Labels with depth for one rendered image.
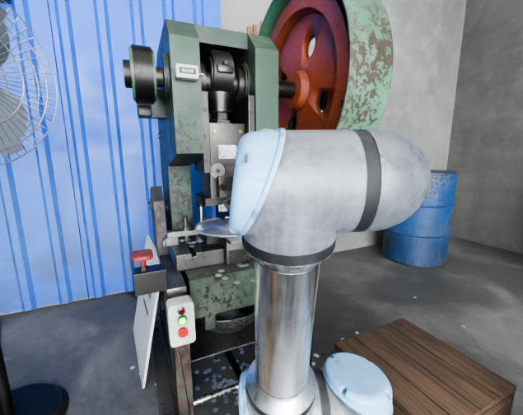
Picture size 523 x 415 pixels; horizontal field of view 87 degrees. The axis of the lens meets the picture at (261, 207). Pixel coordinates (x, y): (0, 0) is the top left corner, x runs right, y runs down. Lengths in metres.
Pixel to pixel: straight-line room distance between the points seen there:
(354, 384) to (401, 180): 0.38
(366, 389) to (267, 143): 0.44
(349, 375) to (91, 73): 2.19
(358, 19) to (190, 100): 0.58
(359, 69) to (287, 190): 0.77
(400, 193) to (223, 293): 0.83
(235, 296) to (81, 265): 1.55
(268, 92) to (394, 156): 0.87
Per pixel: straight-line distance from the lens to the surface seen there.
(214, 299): 1.03
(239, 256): 1.07
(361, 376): 0.59
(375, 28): 1.09
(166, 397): 1.50
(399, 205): 0.30
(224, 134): 1.08
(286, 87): 1.27
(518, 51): 4.13
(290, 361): 0.44
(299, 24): 1.43
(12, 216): 2.36
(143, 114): 1.19
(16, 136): 1.32
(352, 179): 0.27
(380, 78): 1.06
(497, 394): 1.21
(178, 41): 1.06
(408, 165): 0.30
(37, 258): 2.43
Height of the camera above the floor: 1.06
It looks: 11 degrees down
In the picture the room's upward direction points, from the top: straight up
